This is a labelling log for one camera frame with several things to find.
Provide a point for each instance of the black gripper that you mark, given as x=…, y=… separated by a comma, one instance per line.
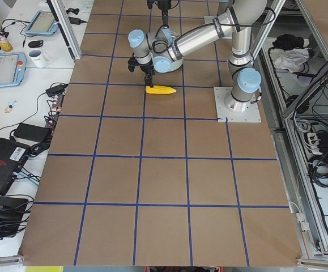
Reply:
x=147, y=69
x=164, y=5

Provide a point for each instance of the yellow corn cob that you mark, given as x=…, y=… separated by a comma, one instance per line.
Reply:
x=159, y=90

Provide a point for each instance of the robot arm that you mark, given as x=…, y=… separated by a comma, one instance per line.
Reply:
x=159, y=51

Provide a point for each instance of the white mug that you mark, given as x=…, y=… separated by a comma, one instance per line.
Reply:
x=39, y=58

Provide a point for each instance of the far blue teach pendant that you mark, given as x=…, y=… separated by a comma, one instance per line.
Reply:
x=42, y=24

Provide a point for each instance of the blue teach pendant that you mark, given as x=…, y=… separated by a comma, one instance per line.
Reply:
x=42, y=24
x=12, y=69

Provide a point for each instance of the black round mouse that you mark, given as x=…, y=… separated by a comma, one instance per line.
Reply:
x=35, y=44

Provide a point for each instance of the black cloth heap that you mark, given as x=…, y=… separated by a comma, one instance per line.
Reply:
x=288, y=42

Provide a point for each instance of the black power adapter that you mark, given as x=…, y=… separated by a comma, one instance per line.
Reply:
x=33, y=132

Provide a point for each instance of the white crumpled cloth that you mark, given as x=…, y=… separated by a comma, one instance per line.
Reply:
x=292, y=60

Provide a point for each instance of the near blue teach pendant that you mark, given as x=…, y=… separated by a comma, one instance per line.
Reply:
x=12, y=69

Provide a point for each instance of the yellow bottle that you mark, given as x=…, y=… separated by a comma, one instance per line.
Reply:
x=4, y=43

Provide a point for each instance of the black laptop computer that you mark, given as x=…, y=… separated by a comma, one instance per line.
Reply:
x=13, y=156

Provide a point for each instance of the white power strip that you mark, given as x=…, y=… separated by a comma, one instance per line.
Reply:
x=313, y=143

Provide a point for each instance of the aluminium frame post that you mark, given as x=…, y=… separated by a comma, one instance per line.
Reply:
x=59, y=12

